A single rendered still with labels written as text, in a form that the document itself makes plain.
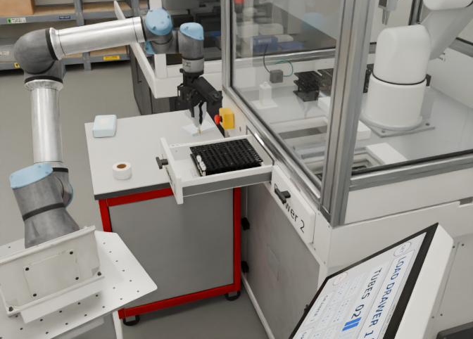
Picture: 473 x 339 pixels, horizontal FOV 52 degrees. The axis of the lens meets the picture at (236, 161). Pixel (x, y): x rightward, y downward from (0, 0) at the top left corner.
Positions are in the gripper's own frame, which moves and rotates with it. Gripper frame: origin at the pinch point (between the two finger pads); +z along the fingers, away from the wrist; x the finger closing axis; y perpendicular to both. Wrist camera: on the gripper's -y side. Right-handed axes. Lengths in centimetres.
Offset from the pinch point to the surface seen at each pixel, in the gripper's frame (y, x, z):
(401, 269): -92, 48, -17
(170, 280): 10, 11, 74
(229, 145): -8.8, -5.8, 8.3
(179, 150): 5.6, 5.9, 10.6
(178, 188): -12.8, 24.9, 10.3
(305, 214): -54, 14, 8
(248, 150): -16.9, -6.9, 8.3
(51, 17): 332, -147, 37
